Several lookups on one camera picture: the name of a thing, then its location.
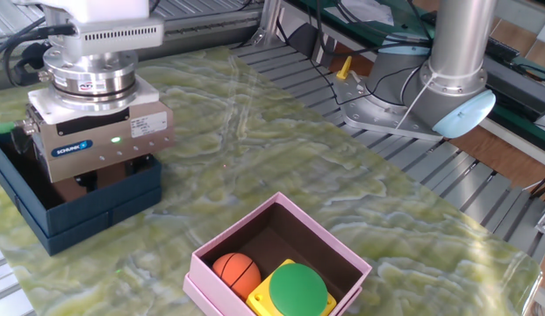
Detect silver Schunk gripper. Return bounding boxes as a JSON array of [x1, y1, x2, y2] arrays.
[[25, 100, 176, 191]]

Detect orange toy basketball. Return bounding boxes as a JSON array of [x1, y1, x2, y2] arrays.
[[212, 252, 262, 302]]

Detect yellow box with green button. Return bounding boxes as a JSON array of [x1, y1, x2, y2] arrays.
[[245, 258, 338, 316]]

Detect dark blue cardboard box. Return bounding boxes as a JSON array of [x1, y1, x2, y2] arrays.
[[0, 131, 163, 257]]

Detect pink cardboard box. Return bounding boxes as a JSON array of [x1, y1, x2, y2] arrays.
[[183, 191, 373, 316]]

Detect green marble pattern sheet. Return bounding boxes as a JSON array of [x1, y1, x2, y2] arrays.
[[0, 46, 543, 316]]

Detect small yellow plastic clip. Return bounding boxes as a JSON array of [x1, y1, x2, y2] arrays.
[[335, 55, 353, 81]]

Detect black power strip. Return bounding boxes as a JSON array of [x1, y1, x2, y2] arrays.
[[484, 34, 521, 62]]

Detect green workbench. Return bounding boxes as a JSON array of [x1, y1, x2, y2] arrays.
[[298, 0, 545, 148]]

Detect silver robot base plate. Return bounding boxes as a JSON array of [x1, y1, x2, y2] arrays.
[[334, 72, 447, 142]]

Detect thin black base cable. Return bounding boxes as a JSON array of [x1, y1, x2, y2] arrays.
[[326, 61, 427, 106]]

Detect white cable tie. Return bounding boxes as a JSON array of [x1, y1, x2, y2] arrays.
[[394, 72, 438, 131]]

